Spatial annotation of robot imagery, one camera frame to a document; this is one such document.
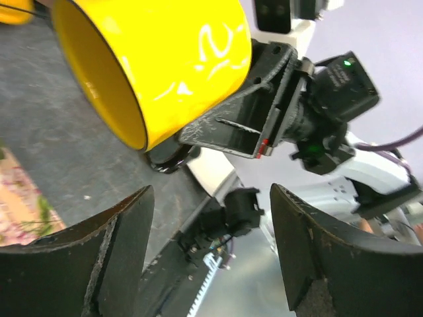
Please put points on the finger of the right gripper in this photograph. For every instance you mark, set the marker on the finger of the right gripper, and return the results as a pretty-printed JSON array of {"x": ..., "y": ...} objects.
[{"x": 239, "y": 124}]

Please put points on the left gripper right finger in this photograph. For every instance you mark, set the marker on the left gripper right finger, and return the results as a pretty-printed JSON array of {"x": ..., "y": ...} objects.
[{"x": 331, "y": 268}]

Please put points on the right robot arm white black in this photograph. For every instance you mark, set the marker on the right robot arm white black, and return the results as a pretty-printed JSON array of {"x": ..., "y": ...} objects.
[{"x": 379, "y": 177}]

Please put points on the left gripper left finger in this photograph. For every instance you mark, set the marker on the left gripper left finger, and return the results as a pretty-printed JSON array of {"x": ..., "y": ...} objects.
[{"x": 92, "y": 268}]

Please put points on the floral placemat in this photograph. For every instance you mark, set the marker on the floral placemat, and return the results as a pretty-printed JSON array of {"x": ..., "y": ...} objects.
[{"x": 26, "y": 214}]

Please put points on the white square board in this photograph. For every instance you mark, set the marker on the white square board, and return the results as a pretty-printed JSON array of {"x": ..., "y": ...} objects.
[{"x": 211, "y": 169}]

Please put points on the yellow mug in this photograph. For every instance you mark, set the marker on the yellow mug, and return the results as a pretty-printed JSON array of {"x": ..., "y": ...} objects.
[{"x": 149, "y": 68}]

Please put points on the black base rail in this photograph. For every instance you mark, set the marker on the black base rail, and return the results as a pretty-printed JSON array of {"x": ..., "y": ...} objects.
[{"x": 171, "y": 281}]

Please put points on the yellow bowl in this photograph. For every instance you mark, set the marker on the yellow bowl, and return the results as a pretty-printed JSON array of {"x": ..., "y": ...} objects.
[{"x": 16, "y": 12}]

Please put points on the light blue cable duct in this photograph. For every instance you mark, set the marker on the light blue cable duct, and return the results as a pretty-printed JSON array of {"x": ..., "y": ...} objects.
[{"x": 212, "y": 262}]

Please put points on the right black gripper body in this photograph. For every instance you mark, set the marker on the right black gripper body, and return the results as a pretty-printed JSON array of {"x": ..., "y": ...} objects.
[{"x": 316, "y": 108}]

